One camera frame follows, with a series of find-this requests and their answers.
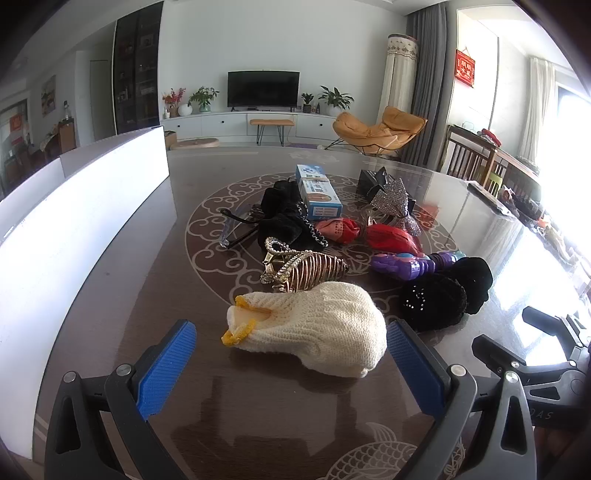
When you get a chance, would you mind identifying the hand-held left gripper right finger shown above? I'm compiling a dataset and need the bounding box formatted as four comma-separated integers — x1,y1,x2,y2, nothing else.
387,318,536,480

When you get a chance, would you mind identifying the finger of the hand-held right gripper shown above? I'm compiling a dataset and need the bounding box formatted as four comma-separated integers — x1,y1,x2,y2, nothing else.
523,305,591,345
472,334,581,385

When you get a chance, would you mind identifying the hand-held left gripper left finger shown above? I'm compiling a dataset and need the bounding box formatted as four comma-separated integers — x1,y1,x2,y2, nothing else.
45,318,198,480

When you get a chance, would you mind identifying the purple plastic toy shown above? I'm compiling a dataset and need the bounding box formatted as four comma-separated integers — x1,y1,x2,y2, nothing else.
370,250,467,280

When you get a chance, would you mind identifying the white foam board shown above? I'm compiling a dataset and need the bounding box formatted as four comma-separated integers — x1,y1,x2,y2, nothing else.
0,126,169,462

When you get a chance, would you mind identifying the long blue white carton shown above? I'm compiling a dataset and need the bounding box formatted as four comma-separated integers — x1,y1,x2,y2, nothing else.
298,178,343,221

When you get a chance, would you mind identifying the black paper box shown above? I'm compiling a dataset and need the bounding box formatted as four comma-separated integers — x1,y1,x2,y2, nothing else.
357,167,389,198

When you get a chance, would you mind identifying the dark wooden desktop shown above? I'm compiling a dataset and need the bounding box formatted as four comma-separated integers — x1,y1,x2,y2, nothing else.
32,148,591,480

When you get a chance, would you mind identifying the black rhinestone scrunchie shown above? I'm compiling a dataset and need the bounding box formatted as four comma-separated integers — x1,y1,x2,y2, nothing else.
399,274,468,333

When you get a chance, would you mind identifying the plain black velvet scrunchie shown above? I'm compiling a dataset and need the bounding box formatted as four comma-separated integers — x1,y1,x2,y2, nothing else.
438,257,494,315

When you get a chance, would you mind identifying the cream knit glove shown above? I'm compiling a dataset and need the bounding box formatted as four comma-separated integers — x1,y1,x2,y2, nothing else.
222,281,387,379

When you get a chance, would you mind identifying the ribbed metal hair claw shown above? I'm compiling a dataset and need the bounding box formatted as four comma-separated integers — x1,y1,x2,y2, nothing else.
276,250,350,293

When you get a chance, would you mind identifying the rhinestone hair comb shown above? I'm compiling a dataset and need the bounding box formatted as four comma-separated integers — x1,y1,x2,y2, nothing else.
260,237,324,292

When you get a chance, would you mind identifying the rhinestone bow hair clip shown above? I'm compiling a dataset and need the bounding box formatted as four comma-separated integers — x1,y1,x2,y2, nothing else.
367,178,423,236

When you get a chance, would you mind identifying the wooden chair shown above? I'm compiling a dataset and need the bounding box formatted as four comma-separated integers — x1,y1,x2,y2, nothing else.
443,124,498,191

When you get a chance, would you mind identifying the small blue white carton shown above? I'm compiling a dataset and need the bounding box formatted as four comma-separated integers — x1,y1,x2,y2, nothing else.
295,164,329,183

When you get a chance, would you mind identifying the white sheer curtain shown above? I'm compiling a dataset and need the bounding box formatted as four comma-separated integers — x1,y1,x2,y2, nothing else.
517,55,560,168

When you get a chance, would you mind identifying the round tan mat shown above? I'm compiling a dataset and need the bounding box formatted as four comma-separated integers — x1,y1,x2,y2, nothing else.
175,137,221,150

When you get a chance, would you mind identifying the orange lounge chair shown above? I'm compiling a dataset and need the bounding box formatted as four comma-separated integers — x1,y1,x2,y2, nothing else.
325,106,428,158

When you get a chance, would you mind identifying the white TV cabinet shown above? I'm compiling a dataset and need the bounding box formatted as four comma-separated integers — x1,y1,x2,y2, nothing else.
163,112,342,145

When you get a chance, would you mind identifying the wooden side cabinet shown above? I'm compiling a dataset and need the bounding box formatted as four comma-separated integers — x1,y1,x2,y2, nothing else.
58,117,77,154

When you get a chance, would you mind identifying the red flower vase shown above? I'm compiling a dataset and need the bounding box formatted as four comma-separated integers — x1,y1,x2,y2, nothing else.
163,88,186,119

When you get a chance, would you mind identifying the wooden bench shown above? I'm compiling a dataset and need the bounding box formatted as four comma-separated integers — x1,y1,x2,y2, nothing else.
249,119,295,147

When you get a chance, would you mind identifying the bushy green potted plant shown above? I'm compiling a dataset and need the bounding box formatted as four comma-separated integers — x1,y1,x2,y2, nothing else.
188,86,221,113

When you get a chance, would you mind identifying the grey curtain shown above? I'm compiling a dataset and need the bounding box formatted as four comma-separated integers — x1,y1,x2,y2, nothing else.
402,4,450,169

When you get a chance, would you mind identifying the large leafy potted plant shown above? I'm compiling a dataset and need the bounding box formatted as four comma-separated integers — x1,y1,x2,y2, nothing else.
318,85,355,117

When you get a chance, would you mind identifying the covered standing air conditioner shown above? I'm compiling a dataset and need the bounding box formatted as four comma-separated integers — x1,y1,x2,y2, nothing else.
382,34,419,125

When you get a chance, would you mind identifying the black television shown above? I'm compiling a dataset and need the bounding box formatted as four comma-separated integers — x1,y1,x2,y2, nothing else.
227,71,300,112

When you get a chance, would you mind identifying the dark glass display cabinet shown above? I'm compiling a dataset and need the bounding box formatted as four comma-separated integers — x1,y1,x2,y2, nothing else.
113,2,164,136

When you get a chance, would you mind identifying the black velvet chain bag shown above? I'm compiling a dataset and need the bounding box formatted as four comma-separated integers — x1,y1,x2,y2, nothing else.
256,180,329,252

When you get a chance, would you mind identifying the red wall hanging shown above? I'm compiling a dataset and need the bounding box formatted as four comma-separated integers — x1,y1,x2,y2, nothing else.
455,48,476,88

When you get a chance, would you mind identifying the wall painting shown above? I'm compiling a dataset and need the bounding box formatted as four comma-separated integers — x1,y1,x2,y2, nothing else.
41,75,57,116

